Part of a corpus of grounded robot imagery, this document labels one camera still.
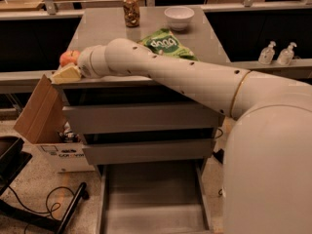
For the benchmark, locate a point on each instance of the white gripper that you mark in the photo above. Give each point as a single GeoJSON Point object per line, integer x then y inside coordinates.
{"type": "Point", "coordinates": [84, 62]}

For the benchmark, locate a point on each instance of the red apple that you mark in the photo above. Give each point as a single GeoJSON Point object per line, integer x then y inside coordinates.
{"type": "Point", "coordinates": [69, 57]}

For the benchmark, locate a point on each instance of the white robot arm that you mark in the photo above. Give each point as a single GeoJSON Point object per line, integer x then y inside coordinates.
{"type": "Point", "coordinates": [267, 185]}

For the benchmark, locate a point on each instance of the grey top drawer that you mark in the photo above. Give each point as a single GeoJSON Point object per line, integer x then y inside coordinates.
{"type": "Point", "coordinates": [126, 118]}

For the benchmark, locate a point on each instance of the grey drawer cabinet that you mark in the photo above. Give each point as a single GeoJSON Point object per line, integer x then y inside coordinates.
{"type": "Point", "coordinates": [131, 90]}

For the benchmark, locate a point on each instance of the grey middle drawer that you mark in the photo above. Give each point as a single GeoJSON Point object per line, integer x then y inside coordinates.
{"type": "Point", "coordinates": [150, 151]}

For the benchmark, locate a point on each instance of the grey open bottom drawer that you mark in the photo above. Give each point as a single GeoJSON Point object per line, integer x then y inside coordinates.
{"type": "Point", "coordinates": [153, 198]}

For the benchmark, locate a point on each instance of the cardboard box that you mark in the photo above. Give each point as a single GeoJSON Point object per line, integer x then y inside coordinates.
{"type": "Point", "coordinates": [43, 124]}

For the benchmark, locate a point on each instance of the patterned drink can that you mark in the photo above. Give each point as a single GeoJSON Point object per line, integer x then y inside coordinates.
{"type": "Point", "coordinates": [131, 13]}

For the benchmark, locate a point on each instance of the green chip bag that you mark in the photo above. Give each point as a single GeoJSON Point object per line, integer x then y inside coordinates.
{"type": "Point", "coordinates": [163, 42]}

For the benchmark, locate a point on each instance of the white bowl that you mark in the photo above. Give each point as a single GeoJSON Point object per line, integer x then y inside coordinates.
{"type": "Point", "coordinates": [178, 17]}

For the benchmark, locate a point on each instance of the black power adapter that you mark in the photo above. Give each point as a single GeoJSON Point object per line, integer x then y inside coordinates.
{"type": "Point", "coordinates": [219, 155]}

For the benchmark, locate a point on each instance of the left sanitizer pump bottle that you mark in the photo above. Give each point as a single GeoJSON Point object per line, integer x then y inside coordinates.
{"type": "Point", "coordinates": [267, 54]}

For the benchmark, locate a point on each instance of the sanitizer pump bottle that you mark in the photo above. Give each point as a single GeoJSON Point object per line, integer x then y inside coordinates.
{"type": "Point", "coordinates": [286, 55]}
{"type": "Point", "coordinates": [267, 54]}

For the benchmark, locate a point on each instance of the right sanitizer pump bottle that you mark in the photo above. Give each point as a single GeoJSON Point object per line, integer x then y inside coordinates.
{"type": "Point", "coordinates": [286, 55]}

